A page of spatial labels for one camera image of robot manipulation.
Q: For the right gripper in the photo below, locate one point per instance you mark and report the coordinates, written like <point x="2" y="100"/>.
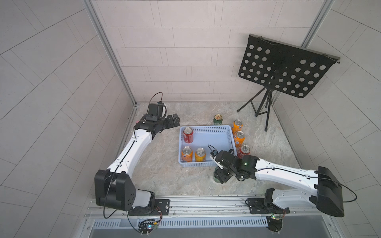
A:
<point x="218" y="174"/>

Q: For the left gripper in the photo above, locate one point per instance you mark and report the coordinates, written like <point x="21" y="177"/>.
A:
<point x="170" y="124"/>

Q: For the red cola can back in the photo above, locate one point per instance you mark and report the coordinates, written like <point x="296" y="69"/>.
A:
<point x="188" y="135"/>

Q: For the red cola can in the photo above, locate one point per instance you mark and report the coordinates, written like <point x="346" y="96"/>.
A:
<point x="188" y="135"/>
<point x="243" y="150"/>

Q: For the yellow orange schweppes can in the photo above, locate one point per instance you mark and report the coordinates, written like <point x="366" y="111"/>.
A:
<point x="200" y="155"/>

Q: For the red cola can front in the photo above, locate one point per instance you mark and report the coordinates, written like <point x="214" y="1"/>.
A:
<point x="243" y="150"/>

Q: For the orange fanta can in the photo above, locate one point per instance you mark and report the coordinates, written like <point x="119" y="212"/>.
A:
<point x="239" y="138"/>
<point x="186" y="154"/>
<point x="237" y="126"/>

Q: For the dark green gold-top can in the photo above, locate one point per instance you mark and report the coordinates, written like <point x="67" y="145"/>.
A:
<point x="217" y="120"/>

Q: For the orange fanta can back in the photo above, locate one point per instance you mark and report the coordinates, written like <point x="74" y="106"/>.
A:
<point x="237" y="126"/>

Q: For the green sprite can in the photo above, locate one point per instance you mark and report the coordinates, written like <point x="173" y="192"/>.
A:
<point x="217" y="180"/>

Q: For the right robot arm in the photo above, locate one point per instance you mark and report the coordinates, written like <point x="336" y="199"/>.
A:
<point x="318" y="189"/>

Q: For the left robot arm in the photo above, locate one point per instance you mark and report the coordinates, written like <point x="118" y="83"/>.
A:
<point x="114" y="187"/>

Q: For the light blue plastic basket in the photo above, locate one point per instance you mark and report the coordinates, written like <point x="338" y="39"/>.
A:
<point x="219" y="137"/>

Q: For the right circuit board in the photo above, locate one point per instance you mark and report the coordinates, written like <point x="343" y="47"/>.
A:
<point x="274" y="225"/>

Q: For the circuit board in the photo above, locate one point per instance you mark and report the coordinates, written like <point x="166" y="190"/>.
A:
<point x="147" y="226"/>
<point x="274" y="225"/>

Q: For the left circuit board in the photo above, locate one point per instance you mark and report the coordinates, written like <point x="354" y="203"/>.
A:
<point x="147" y="226"/>

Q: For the black perforated music stand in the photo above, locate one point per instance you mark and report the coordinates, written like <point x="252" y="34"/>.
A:
<point x="282" y="67"/>

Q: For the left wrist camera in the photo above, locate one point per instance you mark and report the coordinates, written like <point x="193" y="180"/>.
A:
<point x="156" y="110"/>

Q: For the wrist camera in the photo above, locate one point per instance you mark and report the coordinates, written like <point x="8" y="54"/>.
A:
<point x="156" y="110"/>
<point x="213" y="156"/>

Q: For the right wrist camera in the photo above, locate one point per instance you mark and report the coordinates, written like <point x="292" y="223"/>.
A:
<point x="213" y="156"/>

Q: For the aluminium rail frame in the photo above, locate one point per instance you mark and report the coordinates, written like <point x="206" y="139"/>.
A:
<point x="202" y="212"/>

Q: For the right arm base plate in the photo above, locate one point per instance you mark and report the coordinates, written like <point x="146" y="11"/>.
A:
<point x="261" y="206"/>

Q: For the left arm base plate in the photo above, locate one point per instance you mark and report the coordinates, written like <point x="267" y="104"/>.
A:
<point x="155" y="208"/>

